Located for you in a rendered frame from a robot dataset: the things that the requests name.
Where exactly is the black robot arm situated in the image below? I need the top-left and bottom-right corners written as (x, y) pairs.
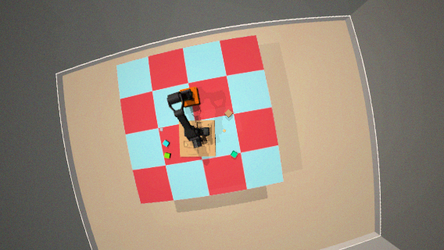
top-left (166, 89), bottom-right (202, 148)

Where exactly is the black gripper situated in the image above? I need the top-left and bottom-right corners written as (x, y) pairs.
top-left (196, 127), bottom-right (209, 136)

